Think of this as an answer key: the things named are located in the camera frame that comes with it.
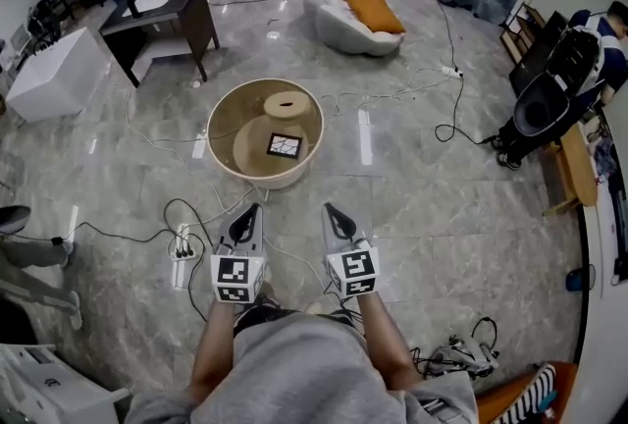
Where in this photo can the white lounge sofa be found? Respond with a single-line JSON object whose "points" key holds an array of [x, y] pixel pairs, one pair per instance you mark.
{"points": [[338, 27]]}

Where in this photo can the orange striped box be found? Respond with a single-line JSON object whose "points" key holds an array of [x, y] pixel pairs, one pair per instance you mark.
{"points": [[500, 400]]}

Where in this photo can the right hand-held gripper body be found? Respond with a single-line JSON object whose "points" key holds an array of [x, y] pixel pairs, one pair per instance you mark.
{"points": [[355, 265]]}

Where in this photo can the black framed branch picture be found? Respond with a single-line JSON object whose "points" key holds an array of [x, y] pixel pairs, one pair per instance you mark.
{"points": [[283, 146]]}

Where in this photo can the person's left forearm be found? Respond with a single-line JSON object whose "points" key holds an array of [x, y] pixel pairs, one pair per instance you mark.
{"points": [[216, 348]]}

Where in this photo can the person's black shorts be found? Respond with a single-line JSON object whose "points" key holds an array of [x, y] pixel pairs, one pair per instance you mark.
{"points": [[260, 314]]}

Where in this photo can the blue round object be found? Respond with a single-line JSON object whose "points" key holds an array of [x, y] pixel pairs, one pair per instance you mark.
{"points": [[575, 280]]}

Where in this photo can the orange cushion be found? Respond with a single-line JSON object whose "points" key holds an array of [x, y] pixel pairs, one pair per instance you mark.
{"points": [[373, 12]]}

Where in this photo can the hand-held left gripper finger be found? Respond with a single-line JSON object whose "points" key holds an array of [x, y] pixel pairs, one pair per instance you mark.
{"points": [[225, 228], [261, 230]]}

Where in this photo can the white power strip black plugs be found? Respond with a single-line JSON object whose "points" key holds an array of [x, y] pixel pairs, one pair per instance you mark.
{"points": [[189, 256]]}

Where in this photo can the round glass-top beige table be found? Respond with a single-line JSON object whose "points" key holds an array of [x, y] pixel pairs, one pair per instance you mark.
{"points": [[230, 118]]}

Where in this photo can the black media stand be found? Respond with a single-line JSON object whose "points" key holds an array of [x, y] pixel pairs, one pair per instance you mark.
{"points": [[535, 54]]}

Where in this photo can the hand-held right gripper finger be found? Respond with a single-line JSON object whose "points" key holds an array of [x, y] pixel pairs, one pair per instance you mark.
{"points": [[328, 226], [358, 234]]}

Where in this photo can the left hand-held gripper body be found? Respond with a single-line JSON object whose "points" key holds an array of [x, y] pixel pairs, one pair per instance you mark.
{"points": [[238, 272]]}

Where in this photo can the black faucet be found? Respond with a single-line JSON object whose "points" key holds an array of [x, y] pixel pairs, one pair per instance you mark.
{"points": [[133, 5]]}

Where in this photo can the person's right forearm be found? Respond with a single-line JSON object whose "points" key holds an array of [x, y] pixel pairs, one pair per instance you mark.
{"points": [[387, 343]]}

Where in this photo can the white rectangular cabinet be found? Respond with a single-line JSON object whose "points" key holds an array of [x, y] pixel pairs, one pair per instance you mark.
{"points": [[54, 73]]}

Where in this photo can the wooden open shelf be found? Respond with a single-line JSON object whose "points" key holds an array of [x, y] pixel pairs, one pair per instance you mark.
{"points": [[520, 32]]}

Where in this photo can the person's grey sweatshirt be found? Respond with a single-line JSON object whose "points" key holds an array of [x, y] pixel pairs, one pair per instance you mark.
{"points": [[294, 373]]}

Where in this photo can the wooden bench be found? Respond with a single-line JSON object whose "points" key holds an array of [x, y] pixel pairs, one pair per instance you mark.
{"points": [[581, 167]]}

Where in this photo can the dark wooden sink cabinet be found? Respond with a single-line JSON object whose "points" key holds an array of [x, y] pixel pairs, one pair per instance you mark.
{"points": [[196, 15]]}

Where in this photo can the white drawer cabinet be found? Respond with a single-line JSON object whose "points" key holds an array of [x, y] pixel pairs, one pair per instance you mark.
{"points": [[44, 387]]}

